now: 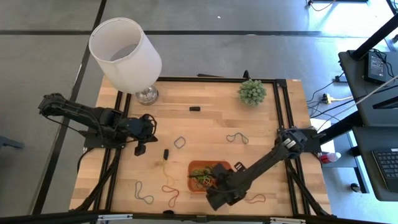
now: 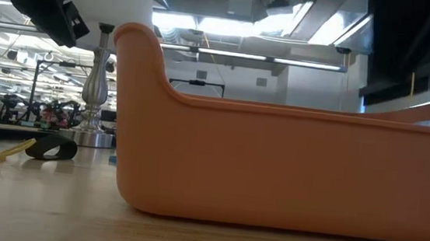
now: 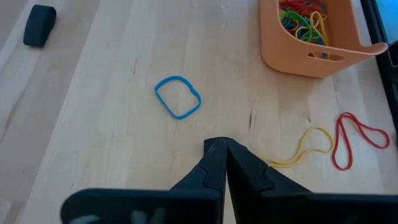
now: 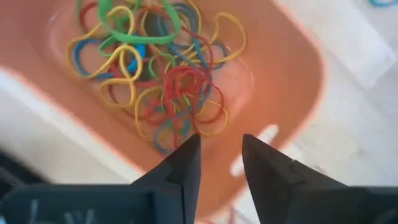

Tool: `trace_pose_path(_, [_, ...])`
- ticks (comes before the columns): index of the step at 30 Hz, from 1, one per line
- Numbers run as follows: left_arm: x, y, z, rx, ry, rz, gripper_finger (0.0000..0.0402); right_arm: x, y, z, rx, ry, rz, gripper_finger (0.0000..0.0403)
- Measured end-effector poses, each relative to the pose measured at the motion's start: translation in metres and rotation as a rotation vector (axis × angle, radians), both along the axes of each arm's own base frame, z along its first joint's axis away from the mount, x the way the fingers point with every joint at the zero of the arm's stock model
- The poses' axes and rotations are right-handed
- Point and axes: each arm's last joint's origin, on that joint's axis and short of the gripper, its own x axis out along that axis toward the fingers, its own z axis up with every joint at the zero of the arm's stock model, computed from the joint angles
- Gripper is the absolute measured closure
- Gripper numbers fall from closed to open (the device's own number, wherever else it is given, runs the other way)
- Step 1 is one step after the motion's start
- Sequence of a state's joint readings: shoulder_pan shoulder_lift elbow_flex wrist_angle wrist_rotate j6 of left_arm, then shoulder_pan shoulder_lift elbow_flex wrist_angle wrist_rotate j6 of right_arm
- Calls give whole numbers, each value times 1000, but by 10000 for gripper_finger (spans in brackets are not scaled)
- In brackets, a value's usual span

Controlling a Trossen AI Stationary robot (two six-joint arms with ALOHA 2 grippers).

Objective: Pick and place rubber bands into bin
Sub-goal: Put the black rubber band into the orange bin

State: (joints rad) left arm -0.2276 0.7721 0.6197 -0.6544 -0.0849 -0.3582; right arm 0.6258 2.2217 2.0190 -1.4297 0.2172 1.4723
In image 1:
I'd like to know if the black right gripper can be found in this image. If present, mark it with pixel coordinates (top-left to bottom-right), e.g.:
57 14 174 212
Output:
205 162 250 212

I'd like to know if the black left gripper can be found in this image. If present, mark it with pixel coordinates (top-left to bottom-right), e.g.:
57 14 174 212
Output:
119 114 159 157

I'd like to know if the dark blue-grey rubber band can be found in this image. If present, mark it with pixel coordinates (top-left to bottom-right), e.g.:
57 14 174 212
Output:
225 132 250 146

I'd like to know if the green rubber band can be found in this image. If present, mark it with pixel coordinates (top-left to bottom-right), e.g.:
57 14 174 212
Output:
198 174 216 186

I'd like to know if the grey rubber band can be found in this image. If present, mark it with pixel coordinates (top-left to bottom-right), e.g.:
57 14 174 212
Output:
173 136 187 149

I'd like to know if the orange plastic bin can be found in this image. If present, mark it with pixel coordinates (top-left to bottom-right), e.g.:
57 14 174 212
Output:
187 160 233 194

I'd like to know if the red rubber band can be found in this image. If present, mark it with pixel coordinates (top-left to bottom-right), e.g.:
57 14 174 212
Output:
161 185 180 208
244 194 267 205

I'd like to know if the teal rubber band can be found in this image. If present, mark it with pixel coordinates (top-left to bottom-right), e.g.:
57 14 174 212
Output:
134 180 155 205

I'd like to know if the white table lamp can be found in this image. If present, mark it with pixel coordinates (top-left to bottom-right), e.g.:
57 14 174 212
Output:
88 17 163 106

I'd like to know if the green spiky plant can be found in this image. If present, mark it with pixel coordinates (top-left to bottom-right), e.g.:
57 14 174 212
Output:
237 78 267 107

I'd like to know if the clear bottle red cap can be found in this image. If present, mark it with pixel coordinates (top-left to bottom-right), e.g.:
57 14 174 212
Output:
319 151 342 165

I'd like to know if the white box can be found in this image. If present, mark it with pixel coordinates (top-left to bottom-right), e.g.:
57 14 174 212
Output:
309 117 336 154

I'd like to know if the grey chair leg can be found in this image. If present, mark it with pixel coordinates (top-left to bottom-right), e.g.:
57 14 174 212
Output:
0 136 25 151

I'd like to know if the black metal bar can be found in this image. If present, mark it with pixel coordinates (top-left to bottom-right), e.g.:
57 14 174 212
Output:
316 110 364 146

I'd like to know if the black keyboard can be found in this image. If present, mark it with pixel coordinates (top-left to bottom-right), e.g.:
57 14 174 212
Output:
371 148 398 194

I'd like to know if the black desk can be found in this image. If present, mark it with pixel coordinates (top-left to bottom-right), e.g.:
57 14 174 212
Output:
338 49 398 202

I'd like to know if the black power adapter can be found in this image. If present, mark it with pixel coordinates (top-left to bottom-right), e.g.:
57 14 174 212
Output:
363 51 390 85

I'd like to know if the black pole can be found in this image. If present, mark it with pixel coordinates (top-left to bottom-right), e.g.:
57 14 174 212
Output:
350 14 398 62

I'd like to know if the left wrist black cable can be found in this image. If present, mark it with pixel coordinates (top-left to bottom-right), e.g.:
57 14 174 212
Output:
139 113 158 138

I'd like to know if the yellow cable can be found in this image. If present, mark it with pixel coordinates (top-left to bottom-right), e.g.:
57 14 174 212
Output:
156 157 177 187

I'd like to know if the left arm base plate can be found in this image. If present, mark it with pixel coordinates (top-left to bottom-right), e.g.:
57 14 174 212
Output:
78 122 129 149

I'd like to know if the black aluminium frame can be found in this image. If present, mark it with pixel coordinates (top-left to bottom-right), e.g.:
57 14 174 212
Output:
68 70 336 224

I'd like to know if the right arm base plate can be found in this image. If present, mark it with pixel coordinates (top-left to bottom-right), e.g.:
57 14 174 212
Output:
297 129 322 154

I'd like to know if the white cable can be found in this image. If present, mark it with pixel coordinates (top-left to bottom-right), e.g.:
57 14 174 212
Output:
354 75 398 105

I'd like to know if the black floor cable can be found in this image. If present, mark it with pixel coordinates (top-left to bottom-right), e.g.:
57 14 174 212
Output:
306 0 338 12

